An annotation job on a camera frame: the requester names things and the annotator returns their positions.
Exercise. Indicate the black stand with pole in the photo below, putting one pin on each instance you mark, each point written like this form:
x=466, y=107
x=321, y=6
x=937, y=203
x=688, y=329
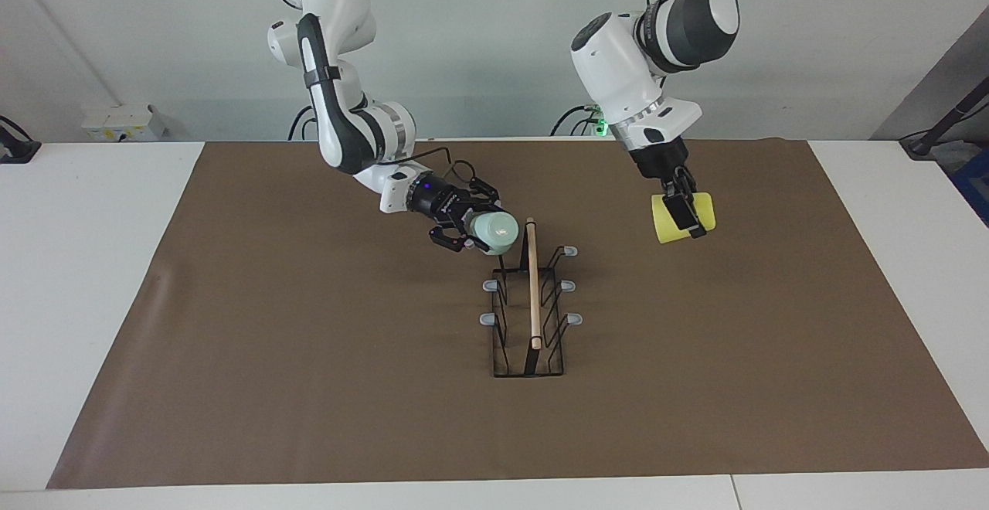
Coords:
x=927, y=139

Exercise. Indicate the blue box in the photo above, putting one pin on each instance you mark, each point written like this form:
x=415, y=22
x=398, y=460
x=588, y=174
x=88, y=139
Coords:
x=975, y=181

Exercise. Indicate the brown table mat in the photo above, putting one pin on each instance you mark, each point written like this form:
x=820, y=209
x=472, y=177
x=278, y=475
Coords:
x=309, y=355

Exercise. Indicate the white power strip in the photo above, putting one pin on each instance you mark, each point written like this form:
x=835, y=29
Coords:
x=124, y=122

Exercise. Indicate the pale green plastic cup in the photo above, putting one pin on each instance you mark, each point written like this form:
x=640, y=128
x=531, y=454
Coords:
x=494, y=230

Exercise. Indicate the yellow plastic cup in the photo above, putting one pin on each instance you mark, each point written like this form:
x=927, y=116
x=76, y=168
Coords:
x=664, y=224

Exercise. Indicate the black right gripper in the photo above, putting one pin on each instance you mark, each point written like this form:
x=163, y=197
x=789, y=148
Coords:
x=440, y=201

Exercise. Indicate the black table clamp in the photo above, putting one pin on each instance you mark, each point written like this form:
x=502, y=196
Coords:
x=19, y=151

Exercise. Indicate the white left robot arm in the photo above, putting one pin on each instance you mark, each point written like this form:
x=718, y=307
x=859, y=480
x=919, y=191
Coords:
x=618, y=62

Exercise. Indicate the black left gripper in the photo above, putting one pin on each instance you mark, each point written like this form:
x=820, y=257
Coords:
x=657, y=161

